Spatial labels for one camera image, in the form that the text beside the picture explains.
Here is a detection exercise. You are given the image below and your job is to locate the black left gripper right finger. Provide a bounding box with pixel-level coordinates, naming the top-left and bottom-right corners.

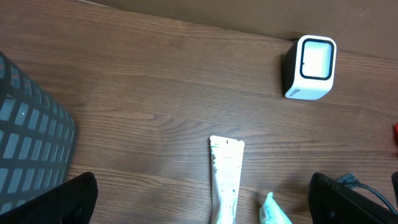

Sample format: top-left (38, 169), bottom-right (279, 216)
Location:
top-left (308, 172), bottom-right (397, 224)

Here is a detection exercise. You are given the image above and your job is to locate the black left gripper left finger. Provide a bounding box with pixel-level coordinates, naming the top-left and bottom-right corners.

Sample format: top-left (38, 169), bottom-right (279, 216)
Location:
top-left (1, 172), bottom-right (98, 224)

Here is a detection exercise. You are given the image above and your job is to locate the teal wipes pack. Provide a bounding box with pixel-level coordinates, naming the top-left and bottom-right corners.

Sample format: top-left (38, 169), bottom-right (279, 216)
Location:
top-left (259, 192), bottom-right (292, 224)

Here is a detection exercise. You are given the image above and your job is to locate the orange cracker pack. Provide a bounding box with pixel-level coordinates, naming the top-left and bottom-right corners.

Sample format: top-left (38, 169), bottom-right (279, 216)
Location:
top-left (394, 122), bottom-right (398, 145)

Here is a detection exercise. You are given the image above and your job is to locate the white cream tube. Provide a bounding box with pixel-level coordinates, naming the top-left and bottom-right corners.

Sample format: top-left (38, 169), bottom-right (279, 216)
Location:
top-left (210, 135), bottom-right (244, 224)

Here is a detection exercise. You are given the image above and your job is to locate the white barcode scanner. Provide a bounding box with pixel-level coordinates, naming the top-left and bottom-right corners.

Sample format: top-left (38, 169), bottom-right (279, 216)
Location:
top-left (283, 35), bottom-right (337, 100)

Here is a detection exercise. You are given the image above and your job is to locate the grey plastic shopping basket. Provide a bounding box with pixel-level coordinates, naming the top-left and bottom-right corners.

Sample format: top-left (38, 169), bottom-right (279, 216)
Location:
top-left (1, 54), bottom-right (78, 213)

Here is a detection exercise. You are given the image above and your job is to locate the brown cardboard backdrop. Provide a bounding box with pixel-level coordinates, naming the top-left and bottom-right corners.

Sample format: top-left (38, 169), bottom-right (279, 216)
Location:
top-left (90, 0), bottom-right (397, 59)

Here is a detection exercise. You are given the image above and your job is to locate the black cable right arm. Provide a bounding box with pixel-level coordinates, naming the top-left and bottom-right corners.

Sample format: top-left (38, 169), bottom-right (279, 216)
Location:
top-left (337, 172), bottom-right (398, 215)

